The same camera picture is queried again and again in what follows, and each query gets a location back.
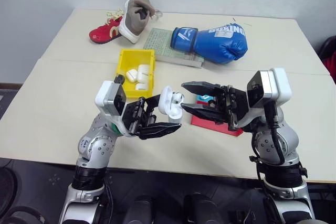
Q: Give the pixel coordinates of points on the large white earbud case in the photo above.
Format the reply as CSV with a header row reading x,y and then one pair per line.
x,y
144,73

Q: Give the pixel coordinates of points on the small white earbud case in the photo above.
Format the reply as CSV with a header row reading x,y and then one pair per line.
x,y
131,75

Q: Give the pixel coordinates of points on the blue boxing glove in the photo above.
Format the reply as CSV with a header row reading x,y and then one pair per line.
x,y
218,44

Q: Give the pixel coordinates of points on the yellow plastic bin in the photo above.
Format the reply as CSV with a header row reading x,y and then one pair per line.
x,y
126,58

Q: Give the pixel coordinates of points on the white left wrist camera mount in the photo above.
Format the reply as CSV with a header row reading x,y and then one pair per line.
x,y
104,95

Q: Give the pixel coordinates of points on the dark rounded shape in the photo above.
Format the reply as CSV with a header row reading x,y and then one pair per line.
x,y
139,209
200,209

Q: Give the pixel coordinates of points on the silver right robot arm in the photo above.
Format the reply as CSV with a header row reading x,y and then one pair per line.
x,y
273,140

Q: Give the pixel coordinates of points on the dark round object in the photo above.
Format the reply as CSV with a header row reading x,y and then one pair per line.
x,y
6,187

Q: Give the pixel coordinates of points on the flat white earbud case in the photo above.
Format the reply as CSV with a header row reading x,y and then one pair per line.
x,y
141,86

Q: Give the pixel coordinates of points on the red flat card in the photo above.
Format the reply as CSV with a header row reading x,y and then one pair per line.
x,y
210,127

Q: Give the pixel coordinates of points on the red sneaker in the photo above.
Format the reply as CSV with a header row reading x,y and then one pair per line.
x,y
103,32

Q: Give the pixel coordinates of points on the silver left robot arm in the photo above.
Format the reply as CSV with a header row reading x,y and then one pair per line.
x,y
98,142

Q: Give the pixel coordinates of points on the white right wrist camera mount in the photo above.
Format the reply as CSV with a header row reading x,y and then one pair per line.
x,y
281,85

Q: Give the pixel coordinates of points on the grey and white sneaker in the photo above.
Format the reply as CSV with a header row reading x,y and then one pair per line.
x,y
135,20

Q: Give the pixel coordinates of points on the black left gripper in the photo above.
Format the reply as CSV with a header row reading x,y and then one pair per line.
x,y
136,115

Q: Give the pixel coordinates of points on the teal and white small box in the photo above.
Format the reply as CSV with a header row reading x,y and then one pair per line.
x,y
202,98

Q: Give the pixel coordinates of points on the white earbud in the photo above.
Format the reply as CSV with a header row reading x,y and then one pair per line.
x,y
178,100

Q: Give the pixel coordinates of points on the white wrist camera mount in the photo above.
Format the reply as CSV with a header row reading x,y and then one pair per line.
x,y
104,95
281,85

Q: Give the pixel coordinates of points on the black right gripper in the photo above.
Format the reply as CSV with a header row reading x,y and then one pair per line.
x,y
236,106

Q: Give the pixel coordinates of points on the black and red chair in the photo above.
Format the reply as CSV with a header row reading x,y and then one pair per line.
x,y
329,56

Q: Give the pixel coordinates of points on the green covered book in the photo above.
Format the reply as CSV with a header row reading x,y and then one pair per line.
x,y
160,44

